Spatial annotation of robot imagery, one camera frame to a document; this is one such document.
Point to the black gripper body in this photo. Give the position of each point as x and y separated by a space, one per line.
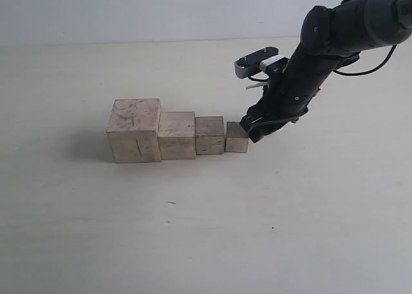
291 92

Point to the third largest wooden cube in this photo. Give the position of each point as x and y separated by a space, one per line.
210 135

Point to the second largest wooden cube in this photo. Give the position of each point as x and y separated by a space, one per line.
176 135

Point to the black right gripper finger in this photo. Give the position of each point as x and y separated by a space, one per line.
271 127

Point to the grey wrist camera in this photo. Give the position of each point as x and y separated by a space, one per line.
267 60

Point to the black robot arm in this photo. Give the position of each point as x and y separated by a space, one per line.
330 39

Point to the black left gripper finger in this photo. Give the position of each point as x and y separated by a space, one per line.
252 125

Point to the smallest wooden cube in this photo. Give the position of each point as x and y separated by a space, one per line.
236 138

